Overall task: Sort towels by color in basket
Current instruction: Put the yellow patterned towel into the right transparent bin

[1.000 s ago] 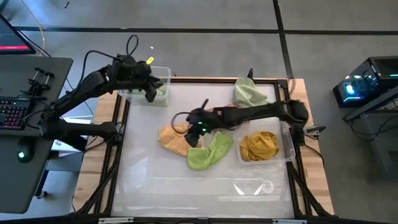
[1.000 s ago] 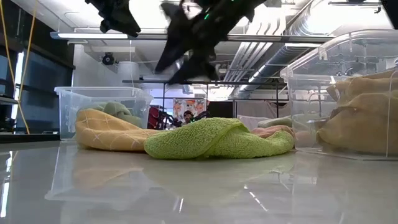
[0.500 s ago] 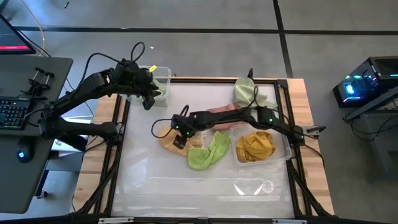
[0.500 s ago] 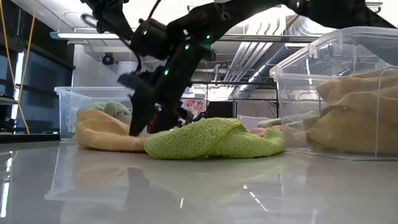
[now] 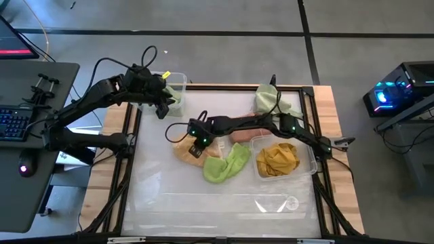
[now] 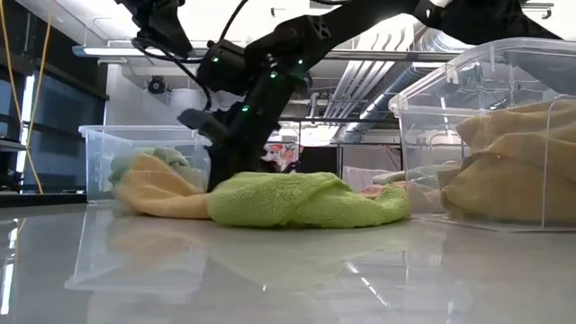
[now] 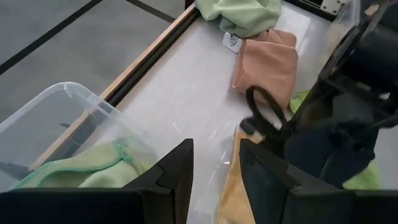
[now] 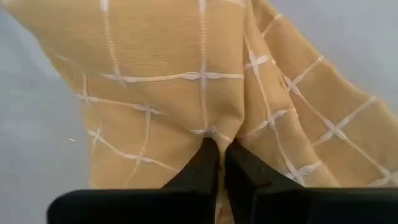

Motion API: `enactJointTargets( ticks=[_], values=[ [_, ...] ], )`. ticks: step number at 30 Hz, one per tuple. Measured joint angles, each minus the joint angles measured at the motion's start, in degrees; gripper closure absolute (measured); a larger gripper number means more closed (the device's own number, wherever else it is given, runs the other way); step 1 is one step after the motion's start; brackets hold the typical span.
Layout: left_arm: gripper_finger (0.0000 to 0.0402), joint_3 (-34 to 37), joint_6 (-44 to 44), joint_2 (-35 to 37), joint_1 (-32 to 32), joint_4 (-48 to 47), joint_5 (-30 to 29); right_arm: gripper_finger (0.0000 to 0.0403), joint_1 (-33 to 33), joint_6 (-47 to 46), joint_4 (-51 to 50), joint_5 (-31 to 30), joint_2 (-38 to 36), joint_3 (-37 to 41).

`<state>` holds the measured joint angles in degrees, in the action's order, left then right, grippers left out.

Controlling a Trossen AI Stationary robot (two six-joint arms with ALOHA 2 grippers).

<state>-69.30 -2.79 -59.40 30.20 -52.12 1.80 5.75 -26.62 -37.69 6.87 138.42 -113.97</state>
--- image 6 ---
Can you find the sage green towel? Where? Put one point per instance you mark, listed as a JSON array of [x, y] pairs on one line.
[[173, 157]]

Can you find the dark background screen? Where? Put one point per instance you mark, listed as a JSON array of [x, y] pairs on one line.
[[318, 159]]

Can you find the silver ventilation duct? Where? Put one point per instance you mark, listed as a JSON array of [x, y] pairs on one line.
[[387, 94]]

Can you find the lime green terry towel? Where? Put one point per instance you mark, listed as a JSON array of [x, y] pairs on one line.
[[292, 198]]

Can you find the black desk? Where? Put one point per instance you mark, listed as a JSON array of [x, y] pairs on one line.
[[40, 200]]

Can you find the pale green towel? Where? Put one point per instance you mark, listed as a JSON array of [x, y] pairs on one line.
[[405, 175]]

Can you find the large clear plastic bin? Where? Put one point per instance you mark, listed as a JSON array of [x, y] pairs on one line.
[[427, 117]]

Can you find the peach orange towel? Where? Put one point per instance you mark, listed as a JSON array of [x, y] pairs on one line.
[[378, 191]]

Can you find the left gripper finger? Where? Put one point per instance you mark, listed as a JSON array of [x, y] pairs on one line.
[[173, 38]]

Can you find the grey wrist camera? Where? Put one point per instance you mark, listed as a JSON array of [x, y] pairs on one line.
[[202, 123]]

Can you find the plain yellow-orange towel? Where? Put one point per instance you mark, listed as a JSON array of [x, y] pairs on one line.
[[508, 180]]

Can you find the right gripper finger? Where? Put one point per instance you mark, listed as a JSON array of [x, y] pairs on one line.
[[229, 164]]

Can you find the dark computer monitor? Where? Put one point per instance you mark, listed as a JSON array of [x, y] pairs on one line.
[[67, 135]]

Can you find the yellow-orange checked towel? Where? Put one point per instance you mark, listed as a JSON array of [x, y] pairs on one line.
[[157, 193]]

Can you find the long ceiling light bar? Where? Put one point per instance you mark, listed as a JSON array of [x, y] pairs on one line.
[[112, 51]]

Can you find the small clear plastic bin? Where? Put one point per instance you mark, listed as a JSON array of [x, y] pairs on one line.
[[96, 153]]

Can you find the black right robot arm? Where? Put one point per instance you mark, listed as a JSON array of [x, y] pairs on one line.
[[360, 22]]

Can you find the white cloth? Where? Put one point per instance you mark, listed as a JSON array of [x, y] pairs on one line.
[[360, 177]]

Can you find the floral poster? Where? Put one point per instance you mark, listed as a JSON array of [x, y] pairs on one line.
[[281, 153]]

